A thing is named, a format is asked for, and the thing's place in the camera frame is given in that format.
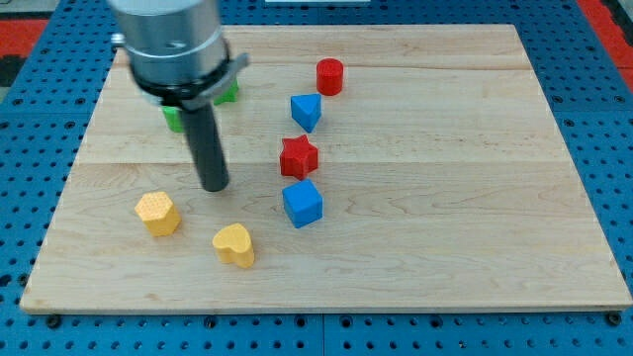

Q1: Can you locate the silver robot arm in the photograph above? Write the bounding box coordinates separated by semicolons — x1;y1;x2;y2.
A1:
108;0;249;111

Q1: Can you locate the red star block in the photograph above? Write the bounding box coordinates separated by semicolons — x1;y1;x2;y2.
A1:
279;134;318;180

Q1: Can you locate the green star block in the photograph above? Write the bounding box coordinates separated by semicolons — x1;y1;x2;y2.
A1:
214;79;239;106

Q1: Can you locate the blue cube block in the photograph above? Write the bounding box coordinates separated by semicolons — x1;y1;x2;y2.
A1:
282;179;323;228

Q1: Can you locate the wooden board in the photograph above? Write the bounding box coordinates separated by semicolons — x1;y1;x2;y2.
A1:
20;25;632;314

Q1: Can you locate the blue triangle block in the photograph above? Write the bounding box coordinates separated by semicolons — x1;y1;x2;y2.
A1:
291;93;322;133

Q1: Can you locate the yellow heart block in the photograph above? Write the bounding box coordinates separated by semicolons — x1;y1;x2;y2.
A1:
212;223;255;269

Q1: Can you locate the red cylinder block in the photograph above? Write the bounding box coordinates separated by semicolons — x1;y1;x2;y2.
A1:
316;58;344;96

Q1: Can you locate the black cylindrical pointer rod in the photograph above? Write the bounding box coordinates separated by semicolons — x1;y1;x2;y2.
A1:
181;103;229;192

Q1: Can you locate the yellow hexagon block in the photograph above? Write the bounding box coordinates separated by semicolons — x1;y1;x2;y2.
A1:
135;191;181;237

